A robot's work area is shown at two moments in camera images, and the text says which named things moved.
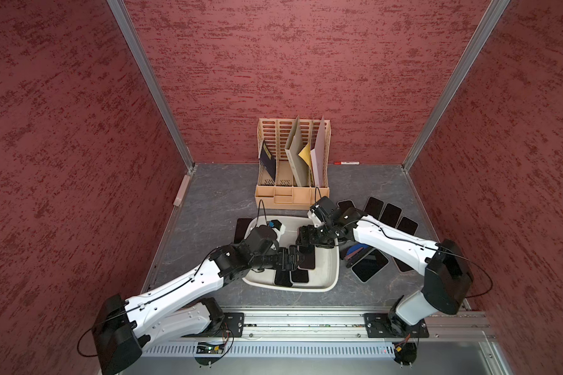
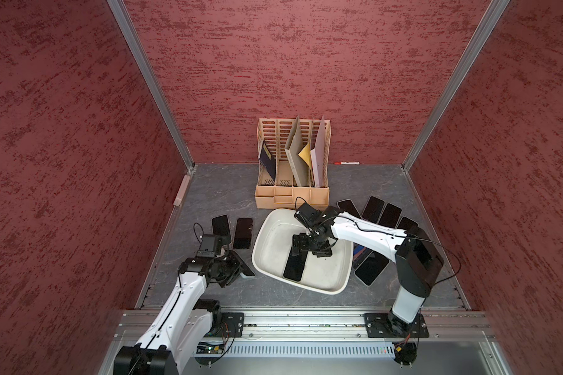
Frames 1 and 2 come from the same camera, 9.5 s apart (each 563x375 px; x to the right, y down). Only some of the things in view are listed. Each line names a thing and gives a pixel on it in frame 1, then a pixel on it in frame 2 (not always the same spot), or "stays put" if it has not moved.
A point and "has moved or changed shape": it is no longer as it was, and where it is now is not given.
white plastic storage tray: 320,270 has moved or changed shape
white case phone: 346,204 stays put
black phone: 407,225 stays put
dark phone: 374,207 stays put
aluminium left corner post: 149,74 stays put
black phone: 241,229 stays put
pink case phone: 283,278 has moved or changed shape
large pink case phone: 369,264 stays put
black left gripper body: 273,259 -> 227,269
